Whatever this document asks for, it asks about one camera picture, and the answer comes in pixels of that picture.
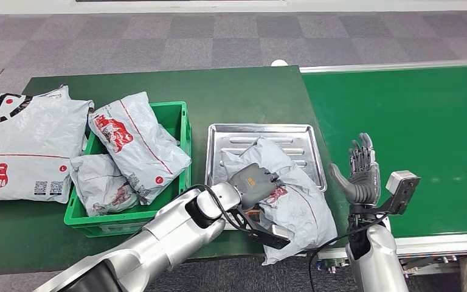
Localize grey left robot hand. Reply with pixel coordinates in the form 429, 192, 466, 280
228, 162, 283, 210

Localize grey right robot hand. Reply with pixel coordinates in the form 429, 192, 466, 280
328, 133, 381, 206

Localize long grey parcel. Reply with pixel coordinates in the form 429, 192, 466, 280
88, 91, 193, 206

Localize grey parcel bag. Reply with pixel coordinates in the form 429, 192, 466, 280
69, 153, 140, 218

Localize conveyor connector box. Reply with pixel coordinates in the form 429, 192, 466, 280
316, 257, 351, 275

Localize white electronic scale, steel tray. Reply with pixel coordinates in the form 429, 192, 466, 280
204, 123, 328, 231

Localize green plastic crate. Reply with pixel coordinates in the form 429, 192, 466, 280
63, 101, 193, 238

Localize large flat white mailer bag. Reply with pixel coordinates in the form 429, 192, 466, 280
0, 85, 94, 206

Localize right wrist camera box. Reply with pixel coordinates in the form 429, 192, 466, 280
350, 170, 421, 217

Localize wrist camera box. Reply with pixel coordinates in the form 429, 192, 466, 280
229, 207, 291, 251
350, 170, 421, 217

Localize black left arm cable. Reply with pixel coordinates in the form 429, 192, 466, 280
191, 184, 258, 235

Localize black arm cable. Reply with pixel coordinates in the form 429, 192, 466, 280
191, 184, 258, 235
308, 214, 392, 292

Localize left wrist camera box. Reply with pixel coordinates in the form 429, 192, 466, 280
229, 207, 291, 251

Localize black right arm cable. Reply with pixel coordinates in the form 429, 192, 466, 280
308, 214, 392, 292

